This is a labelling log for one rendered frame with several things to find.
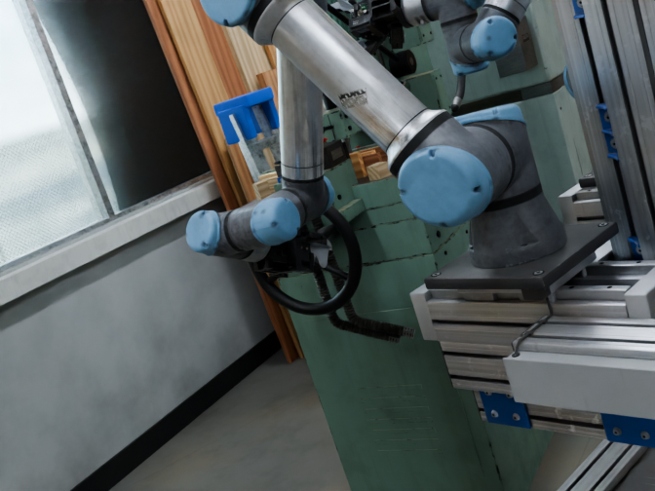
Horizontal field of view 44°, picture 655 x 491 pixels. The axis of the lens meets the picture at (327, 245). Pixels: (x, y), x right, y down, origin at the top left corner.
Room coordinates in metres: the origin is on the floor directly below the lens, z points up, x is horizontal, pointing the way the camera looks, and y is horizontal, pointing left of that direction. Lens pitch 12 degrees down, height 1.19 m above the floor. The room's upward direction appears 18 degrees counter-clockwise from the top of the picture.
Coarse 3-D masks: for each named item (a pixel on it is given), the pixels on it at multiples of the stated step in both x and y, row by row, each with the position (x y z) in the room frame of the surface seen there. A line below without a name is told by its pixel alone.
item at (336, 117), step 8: (328, 112) 1.98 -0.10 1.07; (336, 112) 1.95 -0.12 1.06; (328, 120) 1.96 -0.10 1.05; (336, 120) 1.95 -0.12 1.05; (344, 120) 1.95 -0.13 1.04; (336, 128) 1.96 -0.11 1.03; (344, 128) 1.95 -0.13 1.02; (352, 128) 1.97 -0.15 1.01; (360, 128) 2.01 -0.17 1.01; (328, 136) 1.97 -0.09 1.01; (336, 136) 1.96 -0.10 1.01; (344, 136) 1.95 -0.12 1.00
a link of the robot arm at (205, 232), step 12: (192, 216) 1.38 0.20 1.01; (204, 216) 1.36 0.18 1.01; (216, 216) 1.36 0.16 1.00; (192, 228) 1.37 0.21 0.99; (204, 228) 1.35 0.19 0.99; (216, 228) 1.34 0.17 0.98; (192, 240) 1.36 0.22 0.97; (204, 240) 1.34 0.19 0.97; (216, 240) 1.34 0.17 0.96; (204, 252) 1.35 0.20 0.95; (216, 252) 1.36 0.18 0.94; (228, 252) 1.36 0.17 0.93; (240, 252) 1.39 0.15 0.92
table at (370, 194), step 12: (360, 180) 1.87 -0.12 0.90; (372, 180) 1.82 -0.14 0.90; (384, 180) 1.78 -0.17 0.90; (396, 180) 1.77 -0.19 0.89; (360, 192) 1.82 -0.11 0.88; (372, 192) 1.80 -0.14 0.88; (384, 192) 1.79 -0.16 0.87; (396, 192) 1.77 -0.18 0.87; (348, 204) 1.80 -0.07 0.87; (360, 204) 1.80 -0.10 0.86; (372, 204) 1.81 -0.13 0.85; (384, 204) 1.79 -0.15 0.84; (324, 216) 1.77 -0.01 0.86; (348, 216) 1.75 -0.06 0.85; (312, 228) 1.79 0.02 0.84
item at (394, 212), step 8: (376, 208) 1.80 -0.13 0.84; (384, 208) 1.79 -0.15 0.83; (392, 208) 1.78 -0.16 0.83; (400, 208) 1.77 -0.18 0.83; (360, 216) 1.83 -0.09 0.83; (368, 216) 1.82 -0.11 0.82; (376, 216) 1.81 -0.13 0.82; (384, 216) 1.80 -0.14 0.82; (392, 216) 1.79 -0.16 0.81; (400, 216) 1.78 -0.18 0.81; (408, 216) 1.76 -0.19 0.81; (352, 224) 1.85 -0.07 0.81; (360, 224) 1.83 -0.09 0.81; (368, 224) 1.82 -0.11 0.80; (376, 224) 1.81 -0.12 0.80
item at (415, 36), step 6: (426, 24) 2.09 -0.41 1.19; (408, 30) 2.06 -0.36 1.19; (414, 30) 2.05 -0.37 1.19; (420, 30) 2.05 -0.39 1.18; (426, 30) 2.08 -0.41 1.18; (408, 36) 2.06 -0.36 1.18; (414, 36) 2.05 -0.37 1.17; (420, 36) 2.05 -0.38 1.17; (426, 36) 2.07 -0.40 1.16; (432, 36) 2.11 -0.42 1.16; (408, 42) 2.06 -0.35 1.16; (414, 42) 2.05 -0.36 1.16; (420, 42) 2.05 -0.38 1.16; (426, 42) 2.07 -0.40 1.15; (408, 48) 2.06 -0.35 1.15
